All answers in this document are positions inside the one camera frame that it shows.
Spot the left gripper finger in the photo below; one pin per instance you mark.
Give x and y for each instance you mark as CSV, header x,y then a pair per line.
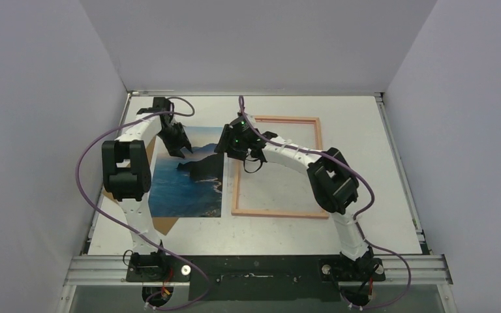
x,y
176,152
187,145

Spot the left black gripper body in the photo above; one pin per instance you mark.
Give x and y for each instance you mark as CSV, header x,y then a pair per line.
x,y
173,136

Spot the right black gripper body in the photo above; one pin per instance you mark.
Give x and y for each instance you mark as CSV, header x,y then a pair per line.
x,y
226,141

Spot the seascape photo print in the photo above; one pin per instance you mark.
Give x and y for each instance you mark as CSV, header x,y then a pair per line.
x,y
190,186

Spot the pink wooden picture frame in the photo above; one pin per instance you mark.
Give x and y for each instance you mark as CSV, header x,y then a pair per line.
x,y
275,190

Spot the brown cardboard backing board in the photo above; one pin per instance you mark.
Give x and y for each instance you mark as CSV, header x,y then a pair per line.
x,y
162,224

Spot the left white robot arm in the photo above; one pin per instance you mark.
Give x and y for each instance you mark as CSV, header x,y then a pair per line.
x,y
127,177

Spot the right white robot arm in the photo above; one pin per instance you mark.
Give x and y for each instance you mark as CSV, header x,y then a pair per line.
x,y
334,186

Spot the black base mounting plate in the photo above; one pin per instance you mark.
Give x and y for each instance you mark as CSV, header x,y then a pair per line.
x,y
265,278

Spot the aluminium rail front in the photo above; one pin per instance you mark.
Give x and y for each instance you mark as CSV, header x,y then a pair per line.
x,y
414,283

